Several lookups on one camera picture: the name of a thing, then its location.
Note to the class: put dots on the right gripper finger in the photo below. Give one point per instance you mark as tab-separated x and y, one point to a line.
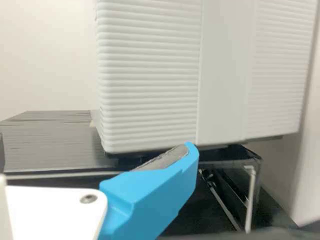
150	195

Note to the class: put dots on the black platform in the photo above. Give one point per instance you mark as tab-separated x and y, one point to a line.
50	140

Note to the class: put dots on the white incubator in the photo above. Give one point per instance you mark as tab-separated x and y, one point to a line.
112	155

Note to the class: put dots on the incubator door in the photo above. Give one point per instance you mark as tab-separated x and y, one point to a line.
150	75

